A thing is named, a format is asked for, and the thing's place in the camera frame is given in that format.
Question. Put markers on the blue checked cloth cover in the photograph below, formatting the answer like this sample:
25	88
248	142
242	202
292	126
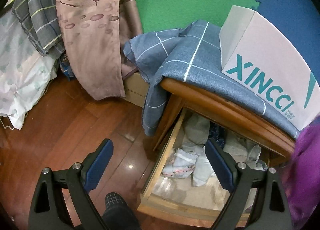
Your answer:
191	55

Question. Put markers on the wooden nightstand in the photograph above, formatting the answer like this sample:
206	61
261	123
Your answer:
224	113

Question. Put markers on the blue foam mat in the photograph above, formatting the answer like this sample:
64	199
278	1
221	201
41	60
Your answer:
298	21

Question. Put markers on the grey underwear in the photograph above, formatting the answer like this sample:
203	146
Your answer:
196	129

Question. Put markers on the navy speckled underwear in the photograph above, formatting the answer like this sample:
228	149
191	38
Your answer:
217	133

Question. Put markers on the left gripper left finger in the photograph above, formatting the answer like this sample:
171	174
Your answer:
48	208

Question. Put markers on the cardboard box on floor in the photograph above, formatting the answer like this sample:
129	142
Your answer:
136	89

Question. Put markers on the white patterned bedding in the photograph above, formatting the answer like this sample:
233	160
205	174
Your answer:
25	73

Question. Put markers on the plaid slipper foot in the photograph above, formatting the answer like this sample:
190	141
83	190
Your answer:
114	203

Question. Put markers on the white XINCCI shoe box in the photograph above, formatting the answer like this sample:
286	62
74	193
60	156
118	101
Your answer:
257	55

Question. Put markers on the pink floral curtain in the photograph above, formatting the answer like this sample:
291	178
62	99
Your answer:
90	32

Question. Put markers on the grey plaid blanket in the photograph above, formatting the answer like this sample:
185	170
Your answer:
39	20

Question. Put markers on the purple underwear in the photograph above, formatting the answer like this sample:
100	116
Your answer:
301	176

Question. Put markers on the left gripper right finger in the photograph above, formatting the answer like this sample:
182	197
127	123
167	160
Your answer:
270	208

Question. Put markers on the brown satin curtain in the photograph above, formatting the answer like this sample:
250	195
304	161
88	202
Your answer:
129	27

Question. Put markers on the white pink floral underwear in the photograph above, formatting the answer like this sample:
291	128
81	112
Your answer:
180	164

